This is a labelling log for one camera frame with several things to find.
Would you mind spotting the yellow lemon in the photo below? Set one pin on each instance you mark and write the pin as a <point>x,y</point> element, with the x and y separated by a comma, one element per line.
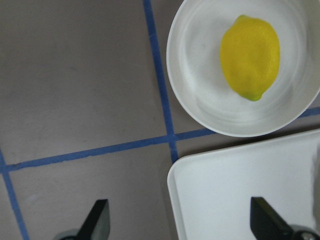
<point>250,57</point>

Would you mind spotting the cream rectangular tray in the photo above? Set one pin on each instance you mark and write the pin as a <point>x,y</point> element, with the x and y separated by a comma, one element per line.
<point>210,192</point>

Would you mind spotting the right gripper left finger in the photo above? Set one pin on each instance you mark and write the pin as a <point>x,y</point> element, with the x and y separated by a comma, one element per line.
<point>97,224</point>

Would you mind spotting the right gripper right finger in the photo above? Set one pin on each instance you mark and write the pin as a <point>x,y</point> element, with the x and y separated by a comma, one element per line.
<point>267,224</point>

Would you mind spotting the cream round plate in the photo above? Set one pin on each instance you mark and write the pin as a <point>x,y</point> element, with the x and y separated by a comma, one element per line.
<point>195,74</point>

